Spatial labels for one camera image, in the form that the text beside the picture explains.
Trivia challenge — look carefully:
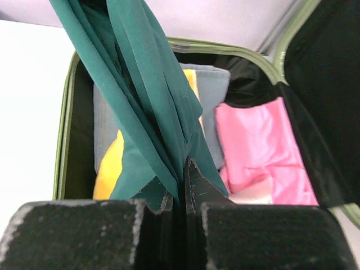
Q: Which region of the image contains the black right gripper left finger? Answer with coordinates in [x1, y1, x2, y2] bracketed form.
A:
[1, 199, 186, 269]

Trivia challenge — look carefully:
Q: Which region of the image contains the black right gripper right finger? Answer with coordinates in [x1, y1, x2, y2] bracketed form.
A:
[184, 158, 357, 269]

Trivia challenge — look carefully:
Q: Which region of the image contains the yellow towel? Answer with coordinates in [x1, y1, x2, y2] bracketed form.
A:
[92, 69, 203, 201]

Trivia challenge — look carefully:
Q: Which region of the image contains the pink garment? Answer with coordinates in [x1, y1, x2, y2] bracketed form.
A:
[216, 97, 318, 205]

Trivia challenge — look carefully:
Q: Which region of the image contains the teal garment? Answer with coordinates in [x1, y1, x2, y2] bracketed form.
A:
[51, 1, 228, 205]

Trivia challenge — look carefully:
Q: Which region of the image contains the grey garment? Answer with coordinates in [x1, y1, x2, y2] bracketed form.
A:
[93, 64, 231, 172]

